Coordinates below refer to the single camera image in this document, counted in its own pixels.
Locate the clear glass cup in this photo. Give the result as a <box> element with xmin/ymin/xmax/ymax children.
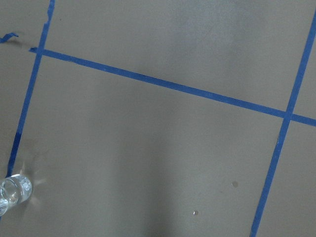
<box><xmin>0</xmin><ymin>174</ymin><xmax>33</xmax><ymax>217</ymax></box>

